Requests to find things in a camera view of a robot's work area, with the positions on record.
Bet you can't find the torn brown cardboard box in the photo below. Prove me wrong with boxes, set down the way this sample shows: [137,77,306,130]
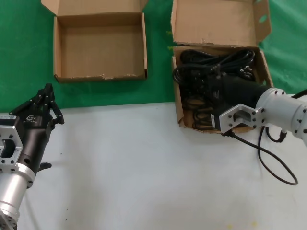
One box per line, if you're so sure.
[170,0,275,135]

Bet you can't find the thin black camera cable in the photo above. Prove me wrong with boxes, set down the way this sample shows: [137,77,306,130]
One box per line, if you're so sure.
[222,126,299,185]

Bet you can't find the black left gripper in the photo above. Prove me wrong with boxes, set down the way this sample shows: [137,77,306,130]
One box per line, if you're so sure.
[9,83,65,175]

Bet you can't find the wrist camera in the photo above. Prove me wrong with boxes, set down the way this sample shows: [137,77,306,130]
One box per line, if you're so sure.
[210,112,223,132]
[0,112,17,125]

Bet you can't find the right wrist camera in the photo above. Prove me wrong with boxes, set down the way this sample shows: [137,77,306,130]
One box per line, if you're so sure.
[210,112,223,132]

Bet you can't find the green table cloth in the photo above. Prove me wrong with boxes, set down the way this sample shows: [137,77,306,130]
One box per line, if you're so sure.
[0,0,307,113]

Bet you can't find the black spiral wrapped harness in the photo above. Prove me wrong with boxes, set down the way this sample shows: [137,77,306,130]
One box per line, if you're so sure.
[289,89,307,99]

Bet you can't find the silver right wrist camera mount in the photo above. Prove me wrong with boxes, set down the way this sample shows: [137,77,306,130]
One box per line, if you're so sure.
[211,103,267,137]

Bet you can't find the black cable with silver connector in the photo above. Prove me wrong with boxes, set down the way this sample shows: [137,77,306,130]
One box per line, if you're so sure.
[266,126,288,143]

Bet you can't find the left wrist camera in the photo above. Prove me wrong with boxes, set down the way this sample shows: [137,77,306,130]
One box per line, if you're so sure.
[0,112,17,125]

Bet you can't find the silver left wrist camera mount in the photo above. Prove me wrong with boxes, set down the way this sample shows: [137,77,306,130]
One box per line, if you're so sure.
[0,119,24,170]

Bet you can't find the loose black power cord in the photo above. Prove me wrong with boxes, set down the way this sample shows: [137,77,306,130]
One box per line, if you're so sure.
[191,105,216,131]

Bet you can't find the intact brown cardboard box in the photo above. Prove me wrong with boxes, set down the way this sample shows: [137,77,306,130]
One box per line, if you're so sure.
[40,0,148,84]

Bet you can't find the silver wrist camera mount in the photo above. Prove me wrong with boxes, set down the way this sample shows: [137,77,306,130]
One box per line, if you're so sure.
[211,103,267,137]
[0,119,24,170]

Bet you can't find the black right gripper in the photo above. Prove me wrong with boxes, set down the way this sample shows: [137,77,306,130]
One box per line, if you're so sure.
[191,63,269,115]

